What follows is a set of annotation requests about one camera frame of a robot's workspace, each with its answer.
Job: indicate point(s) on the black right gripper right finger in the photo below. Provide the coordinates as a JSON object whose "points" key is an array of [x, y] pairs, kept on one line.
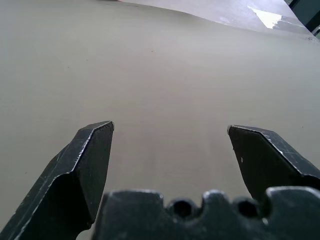
{"points": [[265, 160]]}

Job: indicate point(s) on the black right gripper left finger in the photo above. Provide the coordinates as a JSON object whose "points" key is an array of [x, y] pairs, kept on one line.
{"points": [[75, 175]]}

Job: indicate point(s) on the dark green cabinet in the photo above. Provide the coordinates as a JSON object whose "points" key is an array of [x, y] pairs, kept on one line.
{"points": [[306, 13]]}

